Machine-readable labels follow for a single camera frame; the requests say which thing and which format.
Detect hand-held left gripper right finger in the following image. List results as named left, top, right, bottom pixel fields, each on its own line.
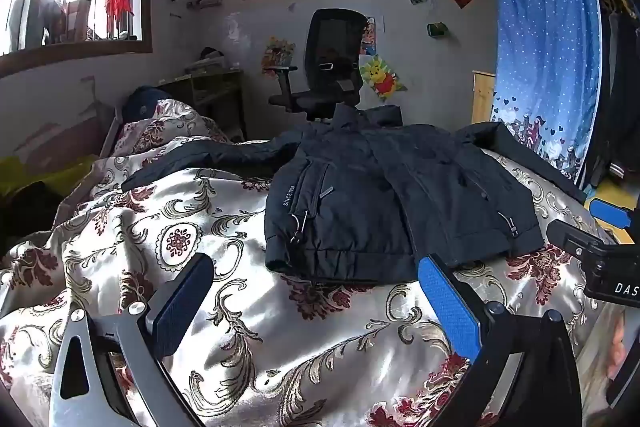
left=417, top=253, right=585, bottom=427

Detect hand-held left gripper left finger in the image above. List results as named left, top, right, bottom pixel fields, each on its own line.
left=49, top=252, right=216, bottom=427

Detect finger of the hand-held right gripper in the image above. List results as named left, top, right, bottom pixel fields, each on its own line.
left=546, top=219, right=608, bottom=260
left=589, top=198, right=633, bottom=232

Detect dark navy padded jacket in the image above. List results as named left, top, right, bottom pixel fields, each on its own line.
left=121, top=103, right=588, bottom=284

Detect dark hanging clothes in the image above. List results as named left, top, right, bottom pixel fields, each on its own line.
left=592, top=0, right=640, bottom=188

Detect pale clothes hanger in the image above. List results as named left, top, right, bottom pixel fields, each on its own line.
left=80, top=77, right=116, bottom=118

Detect person's right hand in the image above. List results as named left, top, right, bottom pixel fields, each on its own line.
left=600, top=311, right=631, bottom=379

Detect floral satin blanket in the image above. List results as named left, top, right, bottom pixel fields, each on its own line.
left=0, top=99, right=631, bottom=427

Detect pale wooden board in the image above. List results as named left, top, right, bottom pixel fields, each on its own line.
left=472, top=69, right=497, bottom=125

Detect blue dotted curtain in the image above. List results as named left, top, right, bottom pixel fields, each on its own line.
left=487, top=0, right=603, bottom=188

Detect yellow green cloth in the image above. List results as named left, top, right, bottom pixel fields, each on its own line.
left=0, top=154, right=101, bottom=198

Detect wooden desk with shelves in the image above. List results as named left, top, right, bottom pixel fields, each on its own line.
left=157, top=69, right=248, bottom=142

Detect yellow bear poster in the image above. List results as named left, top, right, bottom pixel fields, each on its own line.
left=359, top=54, right=407, bottom=102

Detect stack of papers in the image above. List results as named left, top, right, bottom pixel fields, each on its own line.
left=185, top=57, right=236, bottom=75

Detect colourful cartoon poster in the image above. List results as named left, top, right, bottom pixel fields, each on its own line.
left=261, top=36, right=297, bottom=78

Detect anime figures poster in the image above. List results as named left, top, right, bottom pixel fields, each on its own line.
left=361, top=16, right=377, bottom=56

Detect black mesh office chair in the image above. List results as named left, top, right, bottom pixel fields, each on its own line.
left=263, top=8, right=368, bottom=124

